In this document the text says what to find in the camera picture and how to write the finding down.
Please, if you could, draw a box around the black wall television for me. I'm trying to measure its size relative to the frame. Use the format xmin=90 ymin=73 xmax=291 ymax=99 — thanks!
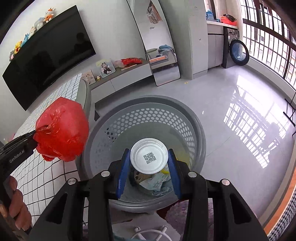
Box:
xmin=3 ymin=6 xmax=96 ymax=110

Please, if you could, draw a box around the checkered white tablecloth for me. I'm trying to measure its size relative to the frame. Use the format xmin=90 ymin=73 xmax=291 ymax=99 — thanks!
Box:
xmin=9 ymin=73 xmax=88 ymax=227

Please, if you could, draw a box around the small picture frame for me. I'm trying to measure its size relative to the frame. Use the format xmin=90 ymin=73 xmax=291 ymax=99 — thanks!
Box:
xmin=81 ymin=70 xmax=96 ymax=85

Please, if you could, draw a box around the grey laundry basket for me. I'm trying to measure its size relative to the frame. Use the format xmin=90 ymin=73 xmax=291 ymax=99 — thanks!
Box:
xmin=81 ymin=95 xmax=207 ymax=214

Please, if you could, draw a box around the red plastic bag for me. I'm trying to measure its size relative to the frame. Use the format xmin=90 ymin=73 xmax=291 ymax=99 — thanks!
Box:
xmin=34 ymin=97 xmax=89 ymax=162

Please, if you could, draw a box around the grey tv cabinet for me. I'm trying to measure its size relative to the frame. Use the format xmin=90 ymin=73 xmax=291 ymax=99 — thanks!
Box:
xmin=90 ymin=58 xmax=152 ymax=103

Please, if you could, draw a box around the orange plush toy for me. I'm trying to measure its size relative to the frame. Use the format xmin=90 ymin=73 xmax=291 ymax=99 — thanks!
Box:
xmin=44 ymin=8 xmax=56 ymax=23

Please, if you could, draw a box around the front-load washing machine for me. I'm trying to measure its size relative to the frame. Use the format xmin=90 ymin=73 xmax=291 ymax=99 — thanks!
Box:
xmin=222 ymin=27 xmax=250 ymax=68

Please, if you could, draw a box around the grey plush toy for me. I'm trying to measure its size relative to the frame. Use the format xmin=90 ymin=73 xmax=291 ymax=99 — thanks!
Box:
xmin=34 ymin=17 xmax=45 ymax=30

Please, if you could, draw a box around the left hand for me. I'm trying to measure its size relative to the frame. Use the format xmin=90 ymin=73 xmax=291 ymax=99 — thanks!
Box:
xmin=1 ymin=176 xmax=32 ymax=231

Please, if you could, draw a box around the white plastic packaging bag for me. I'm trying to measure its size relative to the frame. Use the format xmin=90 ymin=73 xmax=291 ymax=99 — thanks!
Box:
xmin=139 ymin=172 xmax=171 ymax=193

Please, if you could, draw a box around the red bag on cabinet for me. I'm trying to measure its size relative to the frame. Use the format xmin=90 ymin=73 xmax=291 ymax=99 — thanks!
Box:
xmin=121 ymin=58 xmax=142 ymax=66

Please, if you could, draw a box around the yellow plush toy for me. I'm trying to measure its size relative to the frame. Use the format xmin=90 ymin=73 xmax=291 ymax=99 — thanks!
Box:
xmin=14 ymin=41 xmax=22 ymax=54

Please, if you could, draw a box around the grey tall cabinet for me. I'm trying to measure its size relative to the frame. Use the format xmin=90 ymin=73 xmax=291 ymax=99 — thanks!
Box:
xmin=159 ymin=0 xmax=208 ymax=80

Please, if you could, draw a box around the blue plush toy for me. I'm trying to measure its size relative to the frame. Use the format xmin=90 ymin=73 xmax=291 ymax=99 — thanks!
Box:
xmin=21 ymin=34 xmax=30 ymax=48

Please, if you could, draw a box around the purple fluffy rug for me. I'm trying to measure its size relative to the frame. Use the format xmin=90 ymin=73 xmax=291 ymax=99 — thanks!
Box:
xmin=159 ymin=198 xmax=214 ymax=240

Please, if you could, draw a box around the standing floor mirror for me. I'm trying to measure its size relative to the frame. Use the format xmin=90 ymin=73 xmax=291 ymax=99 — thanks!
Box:
xmin=127 ymin=0 xmax=180 ymax=86

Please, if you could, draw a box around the black window grille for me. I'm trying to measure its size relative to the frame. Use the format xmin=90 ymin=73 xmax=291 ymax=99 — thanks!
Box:
xmin=239 ymin=0 xmax=295 ymax=88

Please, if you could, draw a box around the child photo frame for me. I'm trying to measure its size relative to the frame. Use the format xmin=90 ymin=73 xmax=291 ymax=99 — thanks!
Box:
xmin=96 ymin=59 xmax=115 ymax=78

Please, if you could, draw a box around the red basin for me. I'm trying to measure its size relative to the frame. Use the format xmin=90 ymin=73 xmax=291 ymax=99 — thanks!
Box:
xmin=220 ymin=14 xmax=237 ymax=26

